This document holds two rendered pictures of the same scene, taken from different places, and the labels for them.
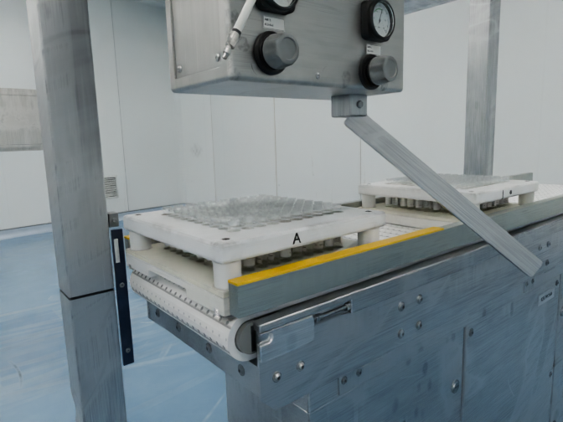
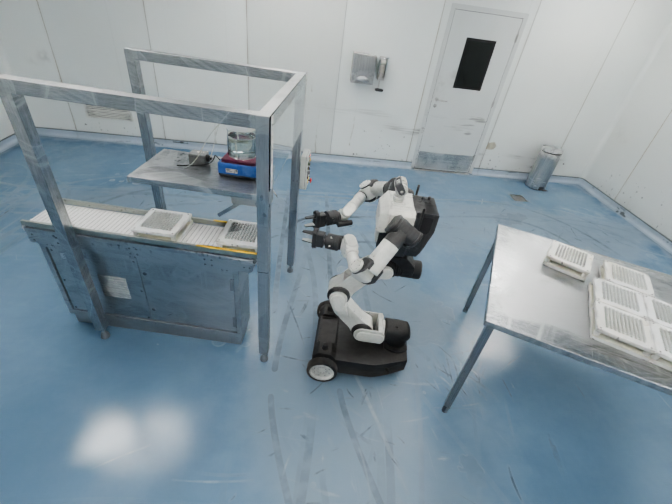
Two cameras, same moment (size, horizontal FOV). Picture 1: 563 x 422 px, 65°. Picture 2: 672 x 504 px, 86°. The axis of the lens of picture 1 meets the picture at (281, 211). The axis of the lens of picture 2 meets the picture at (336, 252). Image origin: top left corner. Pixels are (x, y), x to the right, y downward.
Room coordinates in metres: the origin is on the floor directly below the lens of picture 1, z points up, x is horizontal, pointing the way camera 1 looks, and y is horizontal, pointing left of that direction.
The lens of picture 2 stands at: (1.56, 1.54, 2.10)
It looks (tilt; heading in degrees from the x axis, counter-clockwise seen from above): 36 degrees down; 219
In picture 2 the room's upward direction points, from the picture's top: 8 degrees clockwise
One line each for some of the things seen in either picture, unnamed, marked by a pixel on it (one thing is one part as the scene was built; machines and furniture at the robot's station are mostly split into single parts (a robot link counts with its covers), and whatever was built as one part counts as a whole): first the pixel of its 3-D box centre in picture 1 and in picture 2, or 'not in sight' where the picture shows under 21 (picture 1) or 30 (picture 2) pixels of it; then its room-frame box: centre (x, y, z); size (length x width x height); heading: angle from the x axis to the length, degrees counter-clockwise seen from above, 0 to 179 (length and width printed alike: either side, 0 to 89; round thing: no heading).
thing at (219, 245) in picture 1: (250, 220); (243, 233); (0.56, 0.04, 0.90); 0.25 x 0.24 x 0.02; 40
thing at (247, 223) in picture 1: (248, 253); not in sight; (0.46, 0.04, 0.88); 0.01 x 0.01 x 0.07
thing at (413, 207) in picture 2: not in sight; (403, 223); (0.01, 0.73, 1.12); 0.34 x 0.30 x 0.36; 39
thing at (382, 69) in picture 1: (380, 65); not in sight; (0.44, -0.10, 1.06); 0.03 x 0.03 x 0.04; 39
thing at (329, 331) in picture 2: not in sight; (362, 334); (0.05, 0.67, 0.19); 0.64 x 0.52 x 0.33; 129
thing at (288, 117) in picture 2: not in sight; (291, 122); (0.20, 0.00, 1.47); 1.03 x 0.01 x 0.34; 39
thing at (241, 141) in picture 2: not in sight; (242, 136); (0.54, 0.03, 1.46); 0.15 x 0.15 x 0.19
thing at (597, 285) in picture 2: not in sight; (618, 297); (-0.67, 1.77, 0.92); 0.25 x 0.24 x 0.02; 14
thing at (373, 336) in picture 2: not in sight; (368, 326); (0.04, 0.70, 0.28); 0.21 x 0.20 x 0.13; 129
